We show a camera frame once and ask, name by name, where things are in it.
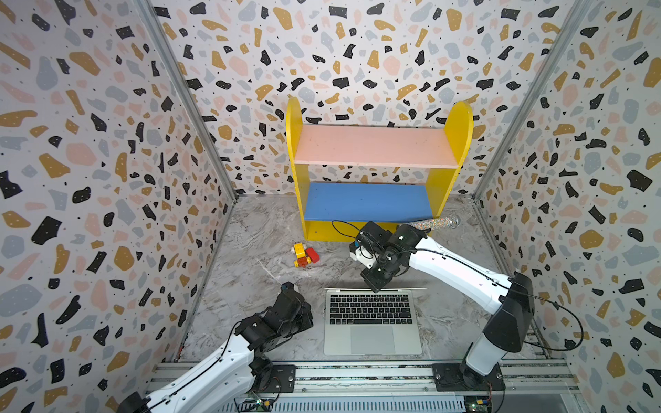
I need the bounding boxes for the silver laptop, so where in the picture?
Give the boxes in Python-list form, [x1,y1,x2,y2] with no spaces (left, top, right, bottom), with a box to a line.
[324,288,422,356]

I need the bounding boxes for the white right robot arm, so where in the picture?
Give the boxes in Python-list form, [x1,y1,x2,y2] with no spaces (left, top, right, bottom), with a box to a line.
[349,221,539,390]

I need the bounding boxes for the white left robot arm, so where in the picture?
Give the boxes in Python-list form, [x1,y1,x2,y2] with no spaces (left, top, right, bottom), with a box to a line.
[117,282,313,412]

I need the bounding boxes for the red yellow toy blocks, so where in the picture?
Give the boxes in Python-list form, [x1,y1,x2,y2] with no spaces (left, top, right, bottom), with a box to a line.
[291,243,320,268]

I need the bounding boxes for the sprinkle kaleidoscope on black stand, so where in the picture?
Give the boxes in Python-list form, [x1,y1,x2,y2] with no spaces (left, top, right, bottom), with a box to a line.
[409,214,461,233]

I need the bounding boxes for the yellow pink blue wooden shelf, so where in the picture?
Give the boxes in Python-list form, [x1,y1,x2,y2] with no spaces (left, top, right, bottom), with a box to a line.
[286,98,473,242]

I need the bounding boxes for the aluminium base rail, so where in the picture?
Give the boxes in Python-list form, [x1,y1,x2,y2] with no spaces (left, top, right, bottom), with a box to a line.
[144,360,585,413]

